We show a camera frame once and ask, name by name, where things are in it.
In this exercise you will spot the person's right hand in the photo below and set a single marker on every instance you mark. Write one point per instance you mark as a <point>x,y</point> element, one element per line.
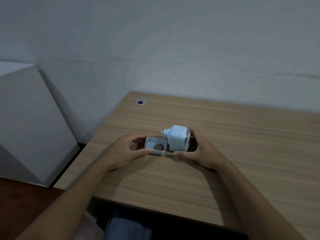
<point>203,152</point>

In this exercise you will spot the person's left hand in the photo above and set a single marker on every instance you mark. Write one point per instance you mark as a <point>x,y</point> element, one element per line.
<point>119,150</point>

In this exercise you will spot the person's left thumb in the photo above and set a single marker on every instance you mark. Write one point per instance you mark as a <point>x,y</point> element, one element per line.
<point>141,152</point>

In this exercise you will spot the person's right thumb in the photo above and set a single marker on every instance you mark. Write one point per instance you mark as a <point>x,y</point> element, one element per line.
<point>183,154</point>

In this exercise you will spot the small white square container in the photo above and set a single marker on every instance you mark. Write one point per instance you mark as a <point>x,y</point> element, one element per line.
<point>155,146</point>

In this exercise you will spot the white electric grinder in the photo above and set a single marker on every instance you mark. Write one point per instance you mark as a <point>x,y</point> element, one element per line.
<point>178,138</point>

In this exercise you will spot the person's left forearm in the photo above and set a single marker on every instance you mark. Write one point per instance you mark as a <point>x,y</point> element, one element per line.
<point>67,204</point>

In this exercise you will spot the person's right forearm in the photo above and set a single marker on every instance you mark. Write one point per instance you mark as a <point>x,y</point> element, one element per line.
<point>255,204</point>

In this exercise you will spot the brown shavings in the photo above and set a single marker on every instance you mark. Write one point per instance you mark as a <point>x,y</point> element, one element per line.
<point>159,146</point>

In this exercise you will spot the person's blue jeans leg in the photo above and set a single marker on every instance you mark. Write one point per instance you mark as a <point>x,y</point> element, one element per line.
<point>128,226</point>

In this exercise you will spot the white cabinet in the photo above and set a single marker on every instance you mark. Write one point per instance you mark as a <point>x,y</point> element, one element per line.
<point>30,122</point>

